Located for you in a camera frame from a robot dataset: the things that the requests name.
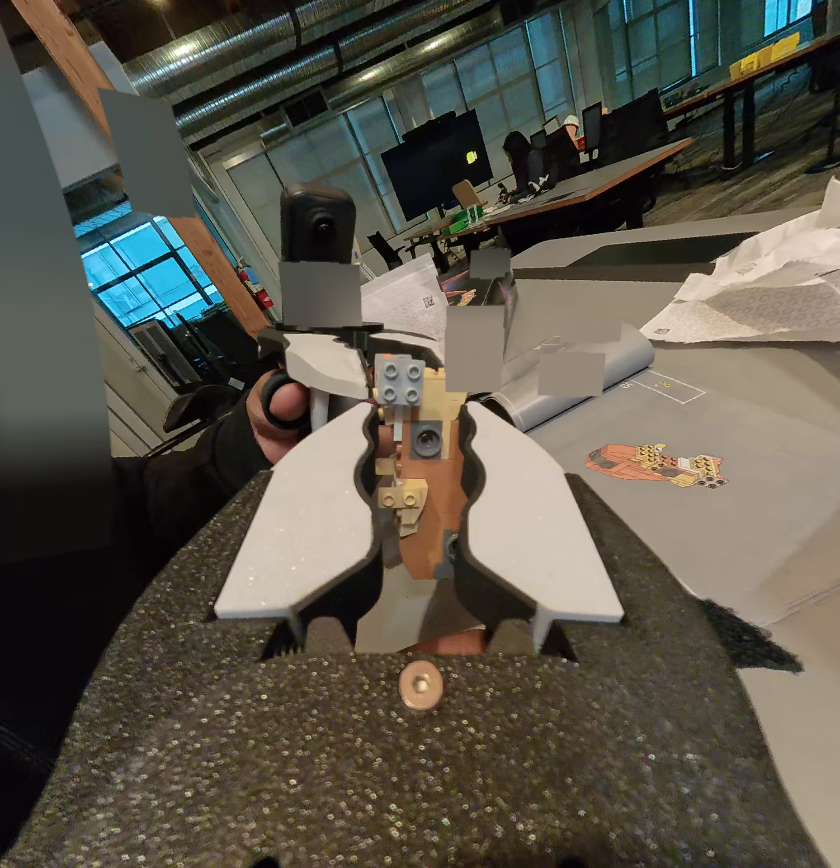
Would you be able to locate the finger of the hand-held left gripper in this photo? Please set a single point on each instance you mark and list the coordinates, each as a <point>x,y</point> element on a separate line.
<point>325,366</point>

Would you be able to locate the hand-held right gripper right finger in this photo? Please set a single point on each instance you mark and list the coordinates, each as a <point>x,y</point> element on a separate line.
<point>542,536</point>

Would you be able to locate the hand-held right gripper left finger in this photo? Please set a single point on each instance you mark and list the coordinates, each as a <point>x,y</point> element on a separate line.
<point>305,529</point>

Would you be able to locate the brown tan brick model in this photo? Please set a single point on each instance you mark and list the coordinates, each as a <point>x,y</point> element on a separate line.
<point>427,515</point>

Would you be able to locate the person's left hand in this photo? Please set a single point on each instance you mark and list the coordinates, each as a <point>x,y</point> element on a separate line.
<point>271,444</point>

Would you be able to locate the black office chair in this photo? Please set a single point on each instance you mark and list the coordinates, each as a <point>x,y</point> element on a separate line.
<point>386,251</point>

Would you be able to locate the large black monitor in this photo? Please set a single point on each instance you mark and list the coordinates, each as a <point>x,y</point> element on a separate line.
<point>427,169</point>

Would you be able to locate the green box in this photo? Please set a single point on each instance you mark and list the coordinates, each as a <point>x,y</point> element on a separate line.
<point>469,218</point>

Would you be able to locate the black product box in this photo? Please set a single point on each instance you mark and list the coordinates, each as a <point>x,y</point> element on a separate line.
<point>461,291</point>

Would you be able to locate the grey instruction booklet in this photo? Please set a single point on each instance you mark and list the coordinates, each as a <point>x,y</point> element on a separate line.
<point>766,420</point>

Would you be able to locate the long wooden table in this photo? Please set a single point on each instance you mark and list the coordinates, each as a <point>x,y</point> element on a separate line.
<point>766,74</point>
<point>596,180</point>

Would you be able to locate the yellow box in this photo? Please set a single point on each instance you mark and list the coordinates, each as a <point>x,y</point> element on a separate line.
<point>759,61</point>

